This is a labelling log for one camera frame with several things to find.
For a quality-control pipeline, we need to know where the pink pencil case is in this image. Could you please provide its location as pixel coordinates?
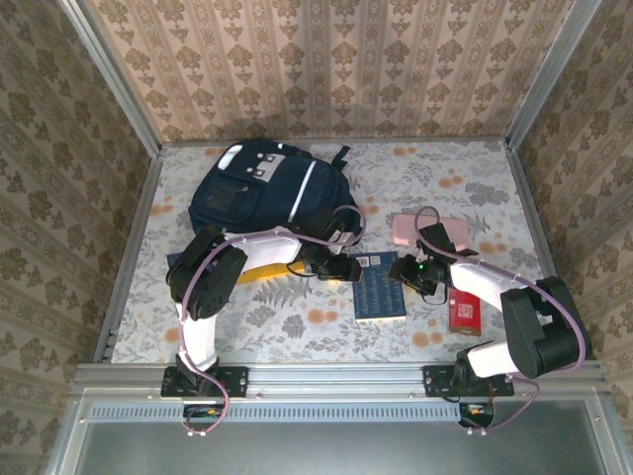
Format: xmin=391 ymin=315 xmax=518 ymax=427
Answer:
xmin=392 ymin=212 xmax=470 ymax=252

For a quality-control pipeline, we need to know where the red game case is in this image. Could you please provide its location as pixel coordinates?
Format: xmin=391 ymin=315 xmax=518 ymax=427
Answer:
xmin=448 ymin=288 xmax=483 ymax=337

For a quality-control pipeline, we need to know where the yellow book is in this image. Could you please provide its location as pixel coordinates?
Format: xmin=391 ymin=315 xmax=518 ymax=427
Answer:
xmin=235 ymin=260 xmax=311 ymax=287

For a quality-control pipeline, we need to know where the blue book with gold pattern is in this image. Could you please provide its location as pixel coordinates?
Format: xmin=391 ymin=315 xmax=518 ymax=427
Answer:
xmin=348 ymin=250 xmax=409 ymax=327

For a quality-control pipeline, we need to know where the navy blue backpack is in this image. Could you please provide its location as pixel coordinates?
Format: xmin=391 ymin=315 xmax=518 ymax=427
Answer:
xmin=187 ymin=138 xmax=365 ymax=238

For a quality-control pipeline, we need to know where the floral patterned table cover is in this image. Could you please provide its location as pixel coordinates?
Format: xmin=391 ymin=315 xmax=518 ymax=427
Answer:
xmin=111 ymin=141 xmax=575 ymax=365

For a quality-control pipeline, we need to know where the grey metal sheet tray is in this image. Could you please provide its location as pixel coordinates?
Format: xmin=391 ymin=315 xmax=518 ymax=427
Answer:
xmin=46 ymin=388 xmax=633 ymax=475

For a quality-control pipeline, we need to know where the purple cable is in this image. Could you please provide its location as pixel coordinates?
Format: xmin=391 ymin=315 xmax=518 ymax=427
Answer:
xmin=180 ymin=205 xmax=367 ymax=436
xmin=413 ymin=206 xmax=592 ymax=436

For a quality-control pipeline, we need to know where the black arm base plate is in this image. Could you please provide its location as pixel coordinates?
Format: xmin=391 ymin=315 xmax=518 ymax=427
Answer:
xmin=160 ymin=365 xmax=248 ymax=399
xmin=423 ymin=364 xmax=514 ymax=400

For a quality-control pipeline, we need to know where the aluminium mounting rail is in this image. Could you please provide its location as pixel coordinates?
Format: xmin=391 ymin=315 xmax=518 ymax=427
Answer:
xmin=73 ymin=360 xmax=607 ymax=397

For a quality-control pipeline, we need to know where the aluminium side rail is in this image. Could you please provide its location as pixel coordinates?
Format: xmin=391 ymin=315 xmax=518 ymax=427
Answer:
xmin=93 ymin=152 xmax=164 ymax=365
xmin=503 ymin=142 xmax=588 ymax=360

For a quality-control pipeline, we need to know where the controller board with wires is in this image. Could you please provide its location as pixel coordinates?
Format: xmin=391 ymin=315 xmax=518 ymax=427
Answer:
xmin=181 ymin=403 xmax=225 ymax=437
xmin=457 ymin=401 xmax=497 ymax=437

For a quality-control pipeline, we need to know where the grey slotted cable duct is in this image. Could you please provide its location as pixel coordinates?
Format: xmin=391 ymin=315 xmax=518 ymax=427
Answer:
xmin=88 ymin=401 xmax=466 ymax=423

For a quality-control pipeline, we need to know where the aluminium frame post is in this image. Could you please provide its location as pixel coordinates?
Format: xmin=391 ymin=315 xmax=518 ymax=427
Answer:
xmin=56 ymin=0 xmax=164 ymax=157
xmin=503 ymin=0 xmax=602 ymax=149

